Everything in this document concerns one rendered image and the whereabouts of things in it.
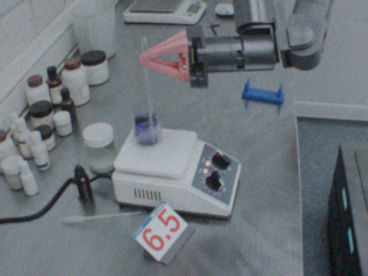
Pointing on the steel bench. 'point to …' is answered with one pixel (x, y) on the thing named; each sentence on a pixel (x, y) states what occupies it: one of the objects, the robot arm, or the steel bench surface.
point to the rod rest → (263, 94)
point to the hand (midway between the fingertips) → (144, 59)
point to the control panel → (219, 175)
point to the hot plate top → (158, 155)
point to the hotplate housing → (171, 190)
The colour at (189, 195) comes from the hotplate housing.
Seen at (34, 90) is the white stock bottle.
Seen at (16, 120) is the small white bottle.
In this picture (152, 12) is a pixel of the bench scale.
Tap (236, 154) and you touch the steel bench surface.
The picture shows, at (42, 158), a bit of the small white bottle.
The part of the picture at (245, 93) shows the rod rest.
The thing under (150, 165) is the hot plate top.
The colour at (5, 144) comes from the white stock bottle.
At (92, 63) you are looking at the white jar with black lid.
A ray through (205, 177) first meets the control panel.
